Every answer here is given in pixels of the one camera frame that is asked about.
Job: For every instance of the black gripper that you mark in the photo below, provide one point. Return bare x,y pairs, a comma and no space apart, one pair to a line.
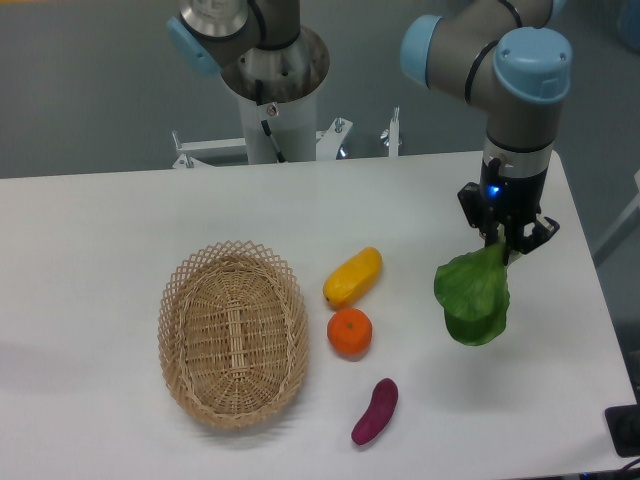
510,198

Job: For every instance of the yellow mango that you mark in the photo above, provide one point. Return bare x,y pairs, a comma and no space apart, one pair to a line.
353,279

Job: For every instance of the orange tangerine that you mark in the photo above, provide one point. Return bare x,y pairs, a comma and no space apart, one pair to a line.
350,331

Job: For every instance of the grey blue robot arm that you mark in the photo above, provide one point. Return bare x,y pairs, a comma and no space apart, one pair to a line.
497,56

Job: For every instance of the black device at table edge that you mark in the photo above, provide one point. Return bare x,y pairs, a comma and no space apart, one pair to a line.
623,426

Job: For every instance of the green leafy vegetable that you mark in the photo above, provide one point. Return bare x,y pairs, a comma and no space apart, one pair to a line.
472,290

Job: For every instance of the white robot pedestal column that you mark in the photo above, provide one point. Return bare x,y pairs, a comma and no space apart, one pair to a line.
277,94

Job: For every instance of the white metal base frame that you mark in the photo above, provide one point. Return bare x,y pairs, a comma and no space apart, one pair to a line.
329,145

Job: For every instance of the purple sweet potato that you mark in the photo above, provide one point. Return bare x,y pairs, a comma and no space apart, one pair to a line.
378,414

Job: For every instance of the woven wicker basket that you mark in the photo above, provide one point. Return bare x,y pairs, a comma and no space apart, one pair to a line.
233,335

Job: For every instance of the white frame at right edge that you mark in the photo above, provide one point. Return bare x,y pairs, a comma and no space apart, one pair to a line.
622,226

